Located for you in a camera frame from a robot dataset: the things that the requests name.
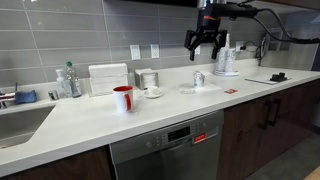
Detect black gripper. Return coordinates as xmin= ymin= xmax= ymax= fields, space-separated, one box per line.
xmin=184 ymin=15 xmax=227 ymax=61

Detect white sachet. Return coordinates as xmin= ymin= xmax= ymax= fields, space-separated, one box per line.
xmin=179 ymin=88 xmax=195 ymax=94

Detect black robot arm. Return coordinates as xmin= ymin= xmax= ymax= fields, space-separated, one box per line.
xmin=184 ymin=0 xmax=258 ymax=61

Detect red sachet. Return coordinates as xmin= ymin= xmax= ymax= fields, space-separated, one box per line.
xmin=224 ymin=89 xmax=238 ymax=94

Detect metal napkin holder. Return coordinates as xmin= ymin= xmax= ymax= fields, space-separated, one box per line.
xmin=135 ymin=68 xmax=159 ymax=90

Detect small white cup on saucer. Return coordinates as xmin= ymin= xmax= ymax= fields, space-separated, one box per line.
xmin=143 ymin=86 xmax=163 ymax=99

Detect stacked paper cups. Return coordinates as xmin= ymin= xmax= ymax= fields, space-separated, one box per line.
xmin=217 ymin=34 xmax=235 ymax=72

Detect white plate under cups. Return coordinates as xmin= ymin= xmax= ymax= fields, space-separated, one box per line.
xmin=214 ymin=70 xmax=240 ymax=76

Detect red and white mug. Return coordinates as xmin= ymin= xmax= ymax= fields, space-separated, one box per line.
xmin=113 ymin=85 xmax=133 ymax=112

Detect dark wood cabinet door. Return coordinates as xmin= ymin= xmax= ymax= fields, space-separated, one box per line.
xmin=217 ymin=80 xmax=320 ymax=180

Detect stack of white napkins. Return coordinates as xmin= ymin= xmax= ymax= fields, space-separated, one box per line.
xmin=88 ymin=63 xmax=128 ymax=95

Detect stainless steel dishwasher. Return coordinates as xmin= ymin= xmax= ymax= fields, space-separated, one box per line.
xmin=110 ymin=110 xmax=224 ymax=180

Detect clear plastic water bottle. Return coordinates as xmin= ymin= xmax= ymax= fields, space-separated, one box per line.
xmin=66 ymin=61 xmax=82 ymax=98

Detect clear soap dispenser bottle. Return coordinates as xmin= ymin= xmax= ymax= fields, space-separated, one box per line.
xmin=56 ymin=69 xmax=72 ymax=98

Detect small metal canister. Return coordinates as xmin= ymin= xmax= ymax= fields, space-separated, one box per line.
xmin=48 ymin=90 xmax=59 ymax=100

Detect blue sponge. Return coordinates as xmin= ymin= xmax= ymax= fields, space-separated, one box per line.
xmin=14 ymin=90 xmax=37 ymax=104

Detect kitchen sink basin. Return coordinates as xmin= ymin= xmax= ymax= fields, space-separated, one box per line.
xmin=0 ymin=106 xmax=53 ymax=149

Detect white wall outlet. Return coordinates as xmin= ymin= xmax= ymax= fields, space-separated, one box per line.
xmin=151 ymin=44 xmax=159 ymax=58

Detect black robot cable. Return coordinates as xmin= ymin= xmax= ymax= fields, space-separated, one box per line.
xmin=238 ymin=0 xmax=320 ymax=53

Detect white wall switch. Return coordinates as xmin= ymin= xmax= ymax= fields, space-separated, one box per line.
xmin=130 ymin=45 xmax=141 ymax=60

